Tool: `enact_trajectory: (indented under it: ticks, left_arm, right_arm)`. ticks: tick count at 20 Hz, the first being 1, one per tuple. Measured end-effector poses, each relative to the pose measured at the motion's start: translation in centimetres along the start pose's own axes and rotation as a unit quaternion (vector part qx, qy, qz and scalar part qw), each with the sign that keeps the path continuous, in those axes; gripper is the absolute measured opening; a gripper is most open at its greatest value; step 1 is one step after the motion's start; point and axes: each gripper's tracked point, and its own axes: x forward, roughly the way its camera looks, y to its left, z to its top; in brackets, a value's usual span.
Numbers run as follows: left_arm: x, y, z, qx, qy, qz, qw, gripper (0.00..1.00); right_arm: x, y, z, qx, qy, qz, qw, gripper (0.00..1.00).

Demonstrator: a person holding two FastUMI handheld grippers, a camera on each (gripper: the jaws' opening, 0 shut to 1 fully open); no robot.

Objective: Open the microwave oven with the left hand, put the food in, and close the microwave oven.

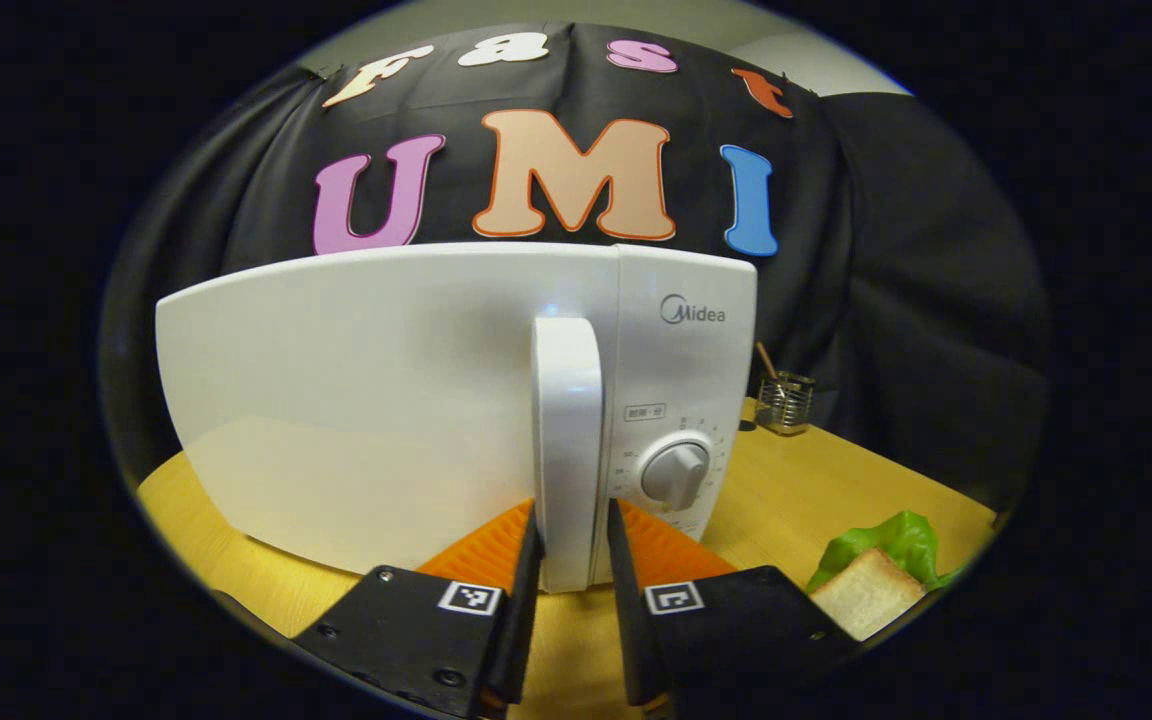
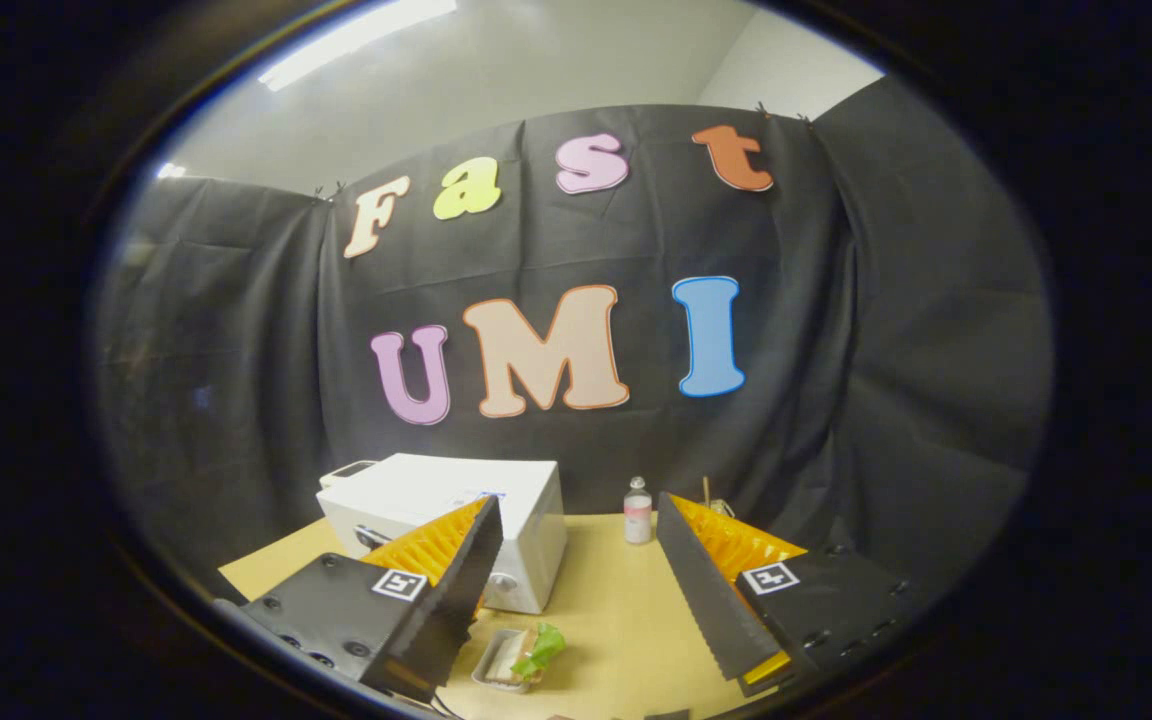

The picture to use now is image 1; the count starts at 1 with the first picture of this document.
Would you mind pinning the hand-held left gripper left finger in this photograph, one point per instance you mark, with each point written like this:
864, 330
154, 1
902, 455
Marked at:
522, 640

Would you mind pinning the wooden stick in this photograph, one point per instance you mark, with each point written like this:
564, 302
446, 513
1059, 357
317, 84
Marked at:
766, 358

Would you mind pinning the green lettuce leaf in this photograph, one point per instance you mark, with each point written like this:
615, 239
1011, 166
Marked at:
896, 540

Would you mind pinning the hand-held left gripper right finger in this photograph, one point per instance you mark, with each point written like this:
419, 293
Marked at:
626, 630

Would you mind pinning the white microwave oven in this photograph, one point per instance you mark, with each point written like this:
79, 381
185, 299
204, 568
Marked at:
356, 400

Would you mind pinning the toast bread sandwich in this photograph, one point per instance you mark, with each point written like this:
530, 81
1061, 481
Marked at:
866, 595

